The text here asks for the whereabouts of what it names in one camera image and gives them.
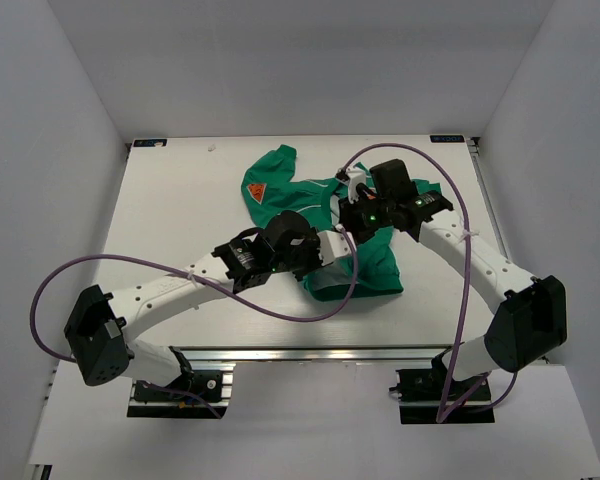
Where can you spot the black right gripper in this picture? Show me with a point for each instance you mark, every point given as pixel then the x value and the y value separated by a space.
pixel 348 216

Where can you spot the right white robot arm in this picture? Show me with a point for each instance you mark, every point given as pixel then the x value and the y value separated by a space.
pixel 529 313

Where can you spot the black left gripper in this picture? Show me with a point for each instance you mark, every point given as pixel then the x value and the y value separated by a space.
pixel 314 241

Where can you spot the blue table label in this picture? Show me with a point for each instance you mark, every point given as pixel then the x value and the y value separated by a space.
pixel 149 143
pixel 437 138

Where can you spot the right blue table label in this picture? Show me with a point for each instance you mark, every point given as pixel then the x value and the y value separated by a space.
pixel 437 138

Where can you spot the left blue table label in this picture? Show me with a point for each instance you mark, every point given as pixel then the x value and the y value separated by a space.
pixel 149 143

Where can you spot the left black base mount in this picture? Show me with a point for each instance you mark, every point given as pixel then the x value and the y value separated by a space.
pixel 203 394

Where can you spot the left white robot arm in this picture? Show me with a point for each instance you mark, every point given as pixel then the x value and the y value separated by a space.
pixel 104 328

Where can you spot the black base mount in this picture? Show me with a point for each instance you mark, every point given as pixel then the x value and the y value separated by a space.
pixel 419 391
pixel 203 394

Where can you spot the green jacket with white lining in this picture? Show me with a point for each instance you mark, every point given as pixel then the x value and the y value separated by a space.
pixel 269 188

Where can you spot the aluminium table front rail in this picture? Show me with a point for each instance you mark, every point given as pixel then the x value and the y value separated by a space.
pixel 311 354

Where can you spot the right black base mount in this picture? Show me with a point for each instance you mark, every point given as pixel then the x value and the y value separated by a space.
pixel 419 391

